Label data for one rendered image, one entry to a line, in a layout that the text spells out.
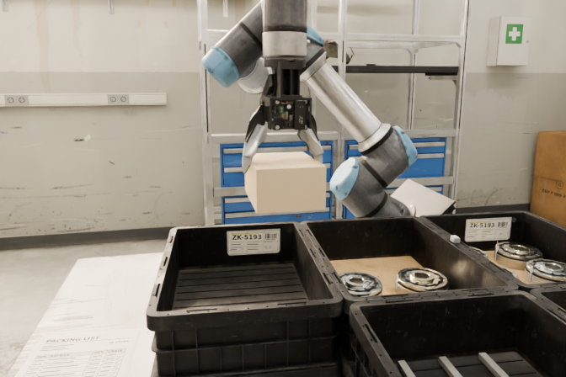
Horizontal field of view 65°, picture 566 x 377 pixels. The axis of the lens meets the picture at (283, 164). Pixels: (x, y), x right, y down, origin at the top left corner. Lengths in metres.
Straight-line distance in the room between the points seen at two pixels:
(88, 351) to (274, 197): 0.56
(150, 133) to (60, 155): 0.67
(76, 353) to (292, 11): 0.81
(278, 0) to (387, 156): 0.65
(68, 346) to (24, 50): 2.82
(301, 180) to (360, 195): 0.54
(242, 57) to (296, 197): 0.28
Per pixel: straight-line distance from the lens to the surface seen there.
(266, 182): 0.73
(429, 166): 3.14
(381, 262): 1.12
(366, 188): 1.26
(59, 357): 1.10
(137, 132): 3.56
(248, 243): 1.06
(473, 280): 0.94
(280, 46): 0.74
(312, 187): 0.75
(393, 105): 3.91
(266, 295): 0.95
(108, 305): 1.26
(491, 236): 1.27
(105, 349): 1.08
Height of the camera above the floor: 1.27
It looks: 11 degrees down
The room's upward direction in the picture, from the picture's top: straight up
